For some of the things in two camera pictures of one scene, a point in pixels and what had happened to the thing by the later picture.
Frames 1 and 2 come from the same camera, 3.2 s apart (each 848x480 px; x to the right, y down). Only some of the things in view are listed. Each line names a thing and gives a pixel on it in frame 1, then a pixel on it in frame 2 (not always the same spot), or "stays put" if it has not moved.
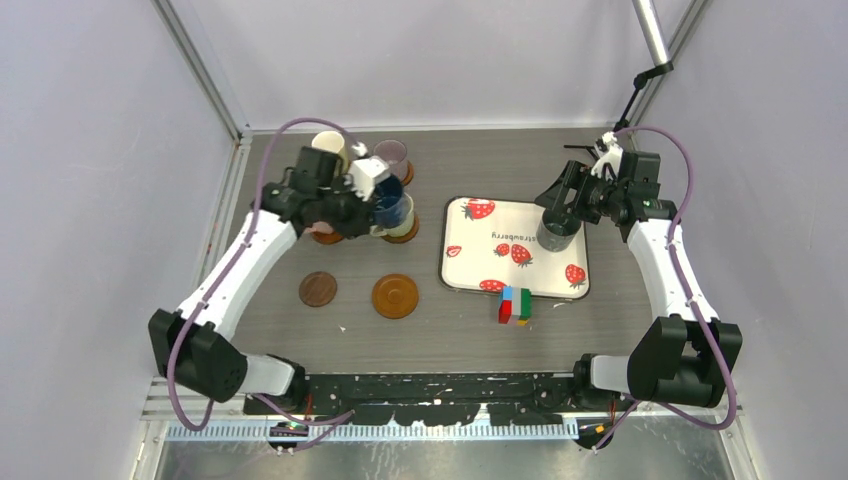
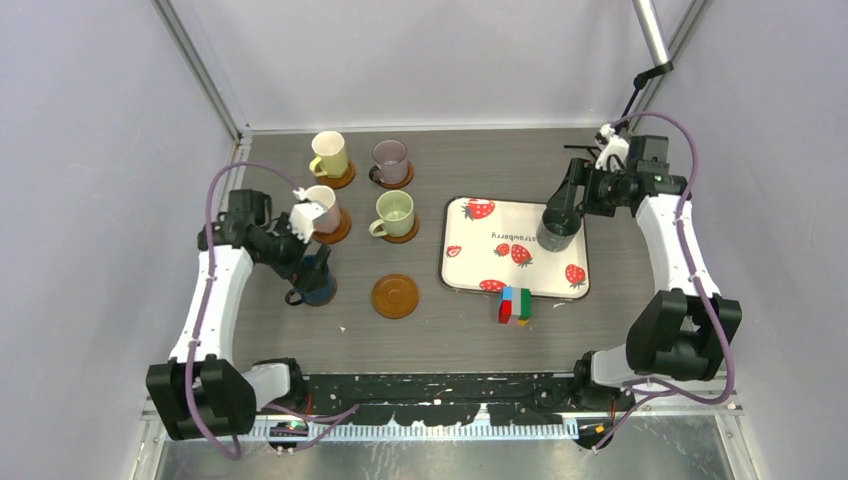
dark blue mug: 391,204 -> 314,282
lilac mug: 395,154 stays put
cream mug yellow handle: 333,142 stays put
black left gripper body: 343,209 -> 284,251
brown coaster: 406,238 stays put
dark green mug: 557,230 stays put
